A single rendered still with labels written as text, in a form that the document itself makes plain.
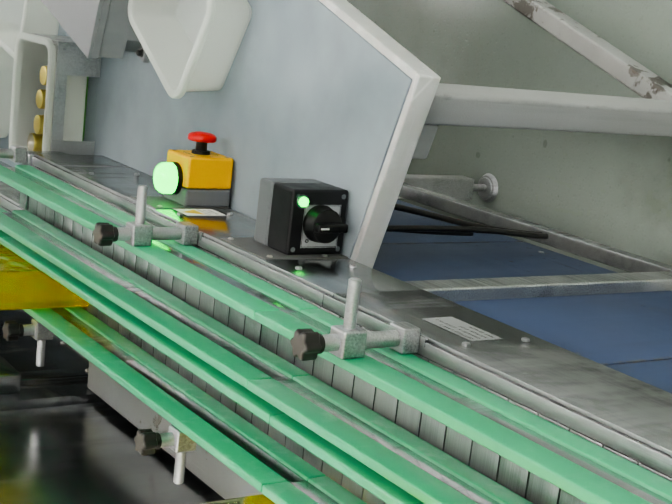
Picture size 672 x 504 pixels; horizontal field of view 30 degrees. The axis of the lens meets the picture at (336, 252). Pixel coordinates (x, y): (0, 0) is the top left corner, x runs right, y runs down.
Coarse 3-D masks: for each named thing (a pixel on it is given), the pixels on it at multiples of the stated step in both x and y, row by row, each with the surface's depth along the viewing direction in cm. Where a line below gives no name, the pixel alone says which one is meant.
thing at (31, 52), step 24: (24, 48) 221; (48, 48) 207; (24, 72) 222; (48, 72) 208; (24, 96) 223; (48, 96) 208; (24, 120) 224; (48, 120) 209; (24, 144) 224; (48, 144) 210
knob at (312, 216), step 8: (312, 208) 148; (320, 208) 147; (328, 208) 148; (312, 216) 147; (320, 216) 146; (328, 216) 147; (336, 216) 148; (304, 224) 147; (312, 224) 146; (320, 224) 145; (328, 224) 146; (336, 224) 147; (344, 224) 147; (304, 232) 148; (312, 232) 147; (320, 232) 145; (328, 232) 146; (336, 232) 147; (344, 232) 147; (312, 240) 148; (320, 240) 147; (328, 240) 148
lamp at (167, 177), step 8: (160, 168) 171; (168, 168) 171; (176, 168) 171; (160, 176) 171; (168, 176) 170; (176, 176) 171; (160, 184) 171; (168, 184) 171; (176, 184) 171; (160, 192) 172; (168, 192) 172; (176, 192) 172
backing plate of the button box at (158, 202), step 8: (152, 200) 173; (160, 200) 174; (168, 200) 175; (160, 208) 168; (168, 208) 169; (176, 208) 170; (184, 208) 170; (192, 208) 171; (200, 208) 172; (208, 208) 172; (216, 208) 173; (224, 208) 174
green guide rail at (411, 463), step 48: (48, 240) 185; (96, 288) 162; (144, 288) 163; (192, 336) 143; (240, 336) 145; (240, 384) 131; (288, 384) 131; (336, 432) 117; (384, 432) 119; (432, 480) 108; (480, 480) 109
